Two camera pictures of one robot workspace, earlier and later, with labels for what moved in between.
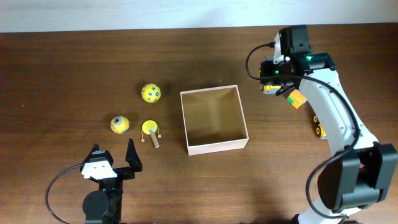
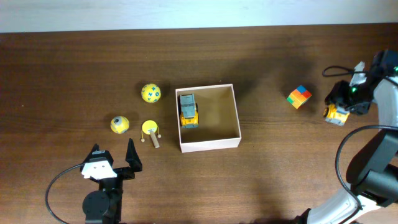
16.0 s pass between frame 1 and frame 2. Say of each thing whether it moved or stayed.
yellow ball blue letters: stayed
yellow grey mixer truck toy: moved
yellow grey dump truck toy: moved
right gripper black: moved
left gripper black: stayed
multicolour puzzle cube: stayed
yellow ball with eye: stayed
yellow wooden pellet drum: stayed
